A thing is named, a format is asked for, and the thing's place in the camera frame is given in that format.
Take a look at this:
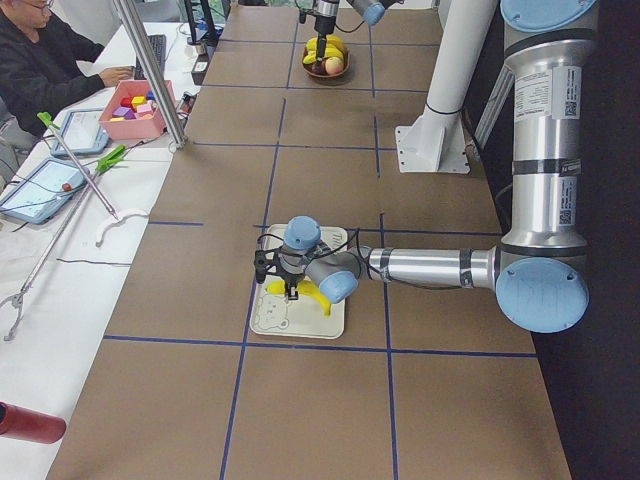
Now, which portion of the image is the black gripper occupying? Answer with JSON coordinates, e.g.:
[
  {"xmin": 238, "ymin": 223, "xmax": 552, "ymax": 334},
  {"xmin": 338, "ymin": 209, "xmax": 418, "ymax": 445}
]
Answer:
[
  {"xmin": 275, "ymin": 260, "xmax": 305, "ymax": 301},
  {"xmin": 314, "ymin": 14, "xmax": 336, "ymax": 61}
]

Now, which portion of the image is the large yellow banana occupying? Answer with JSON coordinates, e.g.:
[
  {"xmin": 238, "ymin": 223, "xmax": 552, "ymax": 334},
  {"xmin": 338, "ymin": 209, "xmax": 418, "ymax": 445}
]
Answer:
[{"xmin": 302, "ymin": 37, "xmax": 317, "ymax": 65}]

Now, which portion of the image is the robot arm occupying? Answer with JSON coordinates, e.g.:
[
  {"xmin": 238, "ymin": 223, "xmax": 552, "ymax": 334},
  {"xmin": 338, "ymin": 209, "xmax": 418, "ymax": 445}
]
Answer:
[
  {"xmin": 254, "ymin": 1, "xmax": 598, "ymax": 333},
  {"xmin": 311, "ymin": 0, "xmax": 395, "ymax": 62}
]

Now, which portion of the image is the yellow banana in basket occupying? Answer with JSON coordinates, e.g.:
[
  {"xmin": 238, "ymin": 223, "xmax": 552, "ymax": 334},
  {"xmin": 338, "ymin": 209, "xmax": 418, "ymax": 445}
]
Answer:
[{"xmin": 324, "ymin": 35, "xmax": 348, "ymax": 59}]

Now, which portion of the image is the brown wicker basket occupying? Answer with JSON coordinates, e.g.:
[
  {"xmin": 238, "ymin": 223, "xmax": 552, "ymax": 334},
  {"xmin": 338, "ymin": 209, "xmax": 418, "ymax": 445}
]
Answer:
[{"xmin": 302, "ymin": 50, "xmax": 350, "ymax": 79}]

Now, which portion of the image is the pale pink apple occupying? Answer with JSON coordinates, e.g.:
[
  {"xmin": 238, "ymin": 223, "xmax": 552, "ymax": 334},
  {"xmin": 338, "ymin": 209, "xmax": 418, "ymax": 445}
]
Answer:
[{"xmin": 323, "ymin": 57, "xmax": 344, "ymax": 76}]

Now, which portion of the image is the white bear tray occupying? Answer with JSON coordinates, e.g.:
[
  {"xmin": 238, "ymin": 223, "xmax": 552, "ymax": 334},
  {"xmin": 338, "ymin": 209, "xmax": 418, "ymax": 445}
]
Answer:
[{"xmin": 251, "ymin": 216, "xmax": 359, "ymax": 339}]

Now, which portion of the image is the black monitor stand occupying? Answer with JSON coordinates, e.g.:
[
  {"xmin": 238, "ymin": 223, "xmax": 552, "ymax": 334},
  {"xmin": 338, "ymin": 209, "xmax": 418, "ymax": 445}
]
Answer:
[{"xmin": 182, "ymin": 0, "xmax": 220, "ymax": 47}]

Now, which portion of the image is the small black label box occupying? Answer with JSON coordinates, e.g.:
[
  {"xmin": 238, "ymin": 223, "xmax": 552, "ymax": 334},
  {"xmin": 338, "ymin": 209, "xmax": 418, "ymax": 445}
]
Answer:
[{"xmin": 191, "ymin": 60, "xmax": 209, "ymax": 86}]

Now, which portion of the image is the black keyboard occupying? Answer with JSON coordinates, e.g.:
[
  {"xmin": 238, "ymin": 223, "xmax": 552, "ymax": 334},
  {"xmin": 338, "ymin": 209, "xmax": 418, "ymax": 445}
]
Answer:
[{"xmin": 133, "ymin": 33, "xmax": 168, "ymax": 81}]

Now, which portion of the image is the pink box of blocks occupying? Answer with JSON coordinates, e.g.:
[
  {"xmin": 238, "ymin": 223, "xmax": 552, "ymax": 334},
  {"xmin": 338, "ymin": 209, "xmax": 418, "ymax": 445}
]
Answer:
[{"xmin": 99, "ymin": 80, "xmax": 166, "ymax": 140}]

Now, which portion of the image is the long metal reacher tool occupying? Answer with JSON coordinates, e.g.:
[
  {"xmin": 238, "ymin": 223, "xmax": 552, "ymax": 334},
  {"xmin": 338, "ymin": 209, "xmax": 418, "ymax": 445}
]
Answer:
[{"xmin": 0, "ymin": 164, "xmax": 101, "ymax": 343}]

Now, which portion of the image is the blue tablet far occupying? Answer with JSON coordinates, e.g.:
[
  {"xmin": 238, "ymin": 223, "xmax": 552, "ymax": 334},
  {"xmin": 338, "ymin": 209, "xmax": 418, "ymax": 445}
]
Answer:
[{"xmin": 60, "ymin": 108, "xmax": 110, "ymax": 156}]

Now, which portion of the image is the blue tablet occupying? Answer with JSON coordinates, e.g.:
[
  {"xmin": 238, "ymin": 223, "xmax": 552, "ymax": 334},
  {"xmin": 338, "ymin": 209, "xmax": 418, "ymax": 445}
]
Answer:
[
  {"xmin": 60, "ymin": 108, "xmax": 110, "ymax": 156},
  {"xmin": 1, "ymin": 157, "xmax": 86, "ymax": 224}
]

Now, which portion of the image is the blue tablet near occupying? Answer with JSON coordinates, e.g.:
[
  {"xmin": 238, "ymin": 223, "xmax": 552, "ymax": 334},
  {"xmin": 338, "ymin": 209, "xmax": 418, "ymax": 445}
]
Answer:
[{"xmin": 1, "ymin": 157, "xmax": 86, "ymax": 224}]

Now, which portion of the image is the seated person in black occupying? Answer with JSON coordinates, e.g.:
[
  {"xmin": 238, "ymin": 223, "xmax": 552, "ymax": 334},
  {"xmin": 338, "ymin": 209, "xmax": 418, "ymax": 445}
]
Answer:
[{"xmin": 1, "ymin": 1, "xmax": 133, "ymax": 137}]

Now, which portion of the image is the red cylinder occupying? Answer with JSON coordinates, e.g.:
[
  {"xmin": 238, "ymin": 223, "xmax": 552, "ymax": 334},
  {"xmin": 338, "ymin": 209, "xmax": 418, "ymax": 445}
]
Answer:
[{"xmin": 1, "ymin": 402, "xmax": 67, "ymax": 444}]

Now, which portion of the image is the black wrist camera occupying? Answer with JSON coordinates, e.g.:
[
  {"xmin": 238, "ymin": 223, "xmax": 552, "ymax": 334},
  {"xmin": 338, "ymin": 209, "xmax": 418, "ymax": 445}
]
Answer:
[{"xmin": 253, "ymin": 249, "xmax": 277, "ymax": 284}]

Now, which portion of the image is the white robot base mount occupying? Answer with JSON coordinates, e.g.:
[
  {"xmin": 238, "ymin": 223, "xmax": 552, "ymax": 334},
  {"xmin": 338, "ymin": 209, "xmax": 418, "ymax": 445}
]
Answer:
[{"xmin": 395, "ymin": 0, "xmax": 498, "ymax": 174}]

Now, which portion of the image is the aluminium frame post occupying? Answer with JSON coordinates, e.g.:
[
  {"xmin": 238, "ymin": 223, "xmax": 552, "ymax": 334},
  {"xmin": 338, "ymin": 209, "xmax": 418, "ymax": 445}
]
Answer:
[{"xmin": 114, "ymin": 0, "xmax": 187, "ymax": 150}]

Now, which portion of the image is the green handled reacher tool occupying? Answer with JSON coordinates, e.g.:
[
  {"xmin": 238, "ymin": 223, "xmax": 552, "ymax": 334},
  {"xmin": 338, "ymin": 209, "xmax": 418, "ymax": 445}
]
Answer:
[{"xmin": 37, "ymin": 109, "xmax": 121, "ymax": 223}]

